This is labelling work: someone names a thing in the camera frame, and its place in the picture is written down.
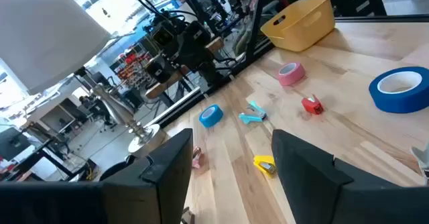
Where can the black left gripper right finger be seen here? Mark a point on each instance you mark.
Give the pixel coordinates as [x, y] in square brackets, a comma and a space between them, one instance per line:
[335, 197]

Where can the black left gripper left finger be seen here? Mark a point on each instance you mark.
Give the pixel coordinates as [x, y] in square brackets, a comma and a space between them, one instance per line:
[67, 204]

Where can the light blue tape roll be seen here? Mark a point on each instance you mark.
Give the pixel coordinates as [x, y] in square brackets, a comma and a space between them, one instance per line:
[214, 119]

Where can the yellow mini stapler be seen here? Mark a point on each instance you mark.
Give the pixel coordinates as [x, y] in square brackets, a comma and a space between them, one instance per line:
[261, 160]

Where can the red staple remover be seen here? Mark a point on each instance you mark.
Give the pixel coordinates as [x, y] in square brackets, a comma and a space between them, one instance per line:
[311, 106]

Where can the teal staple remover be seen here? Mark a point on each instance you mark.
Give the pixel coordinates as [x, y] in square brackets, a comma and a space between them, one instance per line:
[256, 110]

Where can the grey staple remover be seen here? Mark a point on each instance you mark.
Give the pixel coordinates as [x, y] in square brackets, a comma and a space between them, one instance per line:
[422, 157]

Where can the pink staple remover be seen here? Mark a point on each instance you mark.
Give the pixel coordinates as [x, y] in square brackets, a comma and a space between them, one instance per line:
[197, 157]

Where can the dark blue tape roll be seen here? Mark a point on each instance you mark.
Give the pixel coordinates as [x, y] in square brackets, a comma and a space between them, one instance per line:
[392, 105]

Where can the pink tape roll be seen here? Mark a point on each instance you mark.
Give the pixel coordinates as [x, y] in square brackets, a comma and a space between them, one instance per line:
[291, 80]

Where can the wooden background table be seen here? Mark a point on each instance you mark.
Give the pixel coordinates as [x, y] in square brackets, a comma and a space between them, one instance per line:
[216, 44]

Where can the shelf with coloured bins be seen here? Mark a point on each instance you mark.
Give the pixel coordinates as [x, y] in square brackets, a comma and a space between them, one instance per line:
[134, 71]

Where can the black computer monitor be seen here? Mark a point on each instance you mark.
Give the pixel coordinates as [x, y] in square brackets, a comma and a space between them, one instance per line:
[13, 143]

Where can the yellow plastic basket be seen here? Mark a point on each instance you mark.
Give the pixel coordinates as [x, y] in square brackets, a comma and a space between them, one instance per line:
[301, 29]

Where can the table lamp white shade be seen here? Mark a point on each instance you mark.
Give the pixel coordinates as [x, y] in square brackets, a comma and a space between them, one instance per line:
[43, 33]

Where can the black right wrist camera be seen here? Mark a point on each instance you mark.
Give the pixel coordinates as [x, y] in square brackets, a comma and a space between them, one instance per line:
[162, 35]

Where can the black metal frame post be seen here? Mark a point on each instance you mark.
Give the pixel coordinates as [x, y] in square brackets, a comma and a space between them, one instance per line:
[257, 23]

